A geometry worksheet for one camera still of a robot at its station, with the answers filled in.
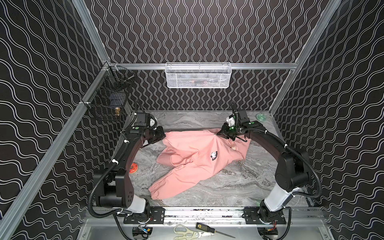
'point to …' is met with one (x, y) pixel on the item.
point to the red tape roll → (134, 168)
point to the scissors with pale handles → (188, 234)
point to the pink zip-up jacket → (192, 155)
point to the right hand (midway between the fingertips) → (217, 133)
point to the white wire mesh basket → (198, 75)
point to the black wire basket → (108, 95)
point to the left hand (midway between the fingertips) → (169, 134)
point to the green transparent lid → (261, 116)
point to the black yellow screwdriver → (203, 227)
